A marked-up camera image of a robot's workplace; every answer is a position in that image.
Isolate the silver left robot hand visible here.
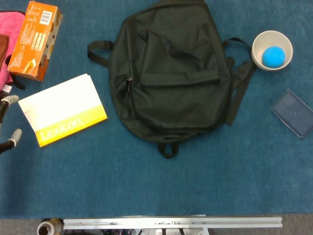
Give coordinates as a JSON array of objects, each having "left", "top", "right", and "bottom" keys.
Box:
[{"left": 0, "top": 94, "right": 22, "bottom": 154}]

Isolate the yellow and white book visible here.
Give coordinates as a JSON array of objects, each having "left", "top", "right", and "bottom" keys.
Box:
[{"left": 18, "top": 72, "right": 108, "bottom": 148}]

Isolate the black backpack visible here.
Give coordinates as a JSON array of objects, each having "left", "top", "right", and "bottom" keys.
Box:
[{"left": 87, "top": 0, "right": 257, "bottom": 159}]

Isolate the brown leather pouch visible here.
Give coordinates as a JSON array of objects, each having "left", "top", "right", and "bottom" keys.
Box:
[{"left": 0, "top": 33, "right": 10, "bottom": 71}]

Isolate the orange cardboard box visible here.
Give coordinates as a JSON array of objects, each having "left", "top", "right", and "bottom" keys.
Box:
[{"left": 7, "top": 0, "right": 63, "bottom": 82}]

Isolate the pink towel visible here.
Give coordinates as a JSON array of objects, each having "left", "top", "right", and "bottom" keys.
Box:
[{"left": 0, "top": 10, "right": 26, "bottom": 93}]

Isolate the blue carpet table mat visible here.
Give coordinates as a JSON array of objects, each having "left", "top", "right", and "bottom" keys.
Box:
[{"left": 0, "top": 0, "right": 313, "bottom": 219}]

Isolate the blue ball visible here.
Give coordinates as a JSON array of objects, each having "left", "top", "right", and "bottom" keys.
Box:
[{"left": 262, "top": 46, "right": 286, "bottom": 68}]

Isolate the beige bowl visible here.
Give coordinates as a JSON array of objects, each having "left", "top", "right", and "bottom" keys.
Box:
[{"left": 251, "top": 30, "right": 293, "bottom": 71}]

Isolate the dark blue plastic tray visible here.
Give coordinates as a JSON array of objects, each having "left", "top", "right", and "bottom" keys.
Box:
[{"left": 269, "top": 88, "right": 313, "bottom": 140}]

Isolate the aluminium rail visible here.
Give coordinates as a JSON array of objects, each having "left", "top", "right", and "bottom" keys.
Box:
[{"left": 63, "top": 216, "right": 283, "bottom": 230}]

